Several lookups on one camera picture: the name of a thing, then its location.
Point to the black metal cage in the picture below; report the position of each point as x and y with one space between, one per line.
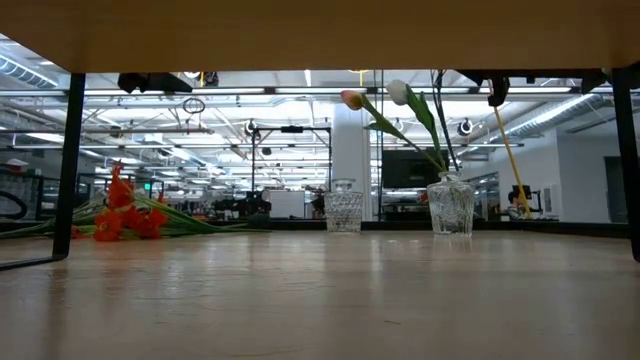
38 200

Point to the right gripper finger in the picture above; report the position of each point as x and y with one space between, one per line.
479 76

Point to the large black monitor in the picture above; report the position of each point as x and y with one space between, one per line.
410 170

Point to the small black monitor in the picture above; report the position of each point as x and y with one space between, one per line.
525 191

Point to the black background robot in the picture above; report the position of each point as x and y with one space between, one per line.
240 206
317 205

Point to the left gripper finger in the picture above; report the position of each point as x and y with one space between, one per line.
170 83

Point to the orange flower spray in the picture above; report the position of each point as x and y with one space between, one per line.
145 222
120 192

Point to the cut glass vase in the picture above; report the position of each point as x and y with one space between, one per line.
450 210
344 212

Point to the white panel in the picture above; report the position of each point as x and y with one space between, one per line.
287 205

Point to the small red white object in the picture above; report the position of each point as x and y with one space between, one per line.
423 196

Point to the white building column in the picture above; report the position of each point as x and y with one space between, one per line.
352 150

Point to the pink artificial tulip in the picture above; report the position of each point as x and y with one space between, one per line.
353 100

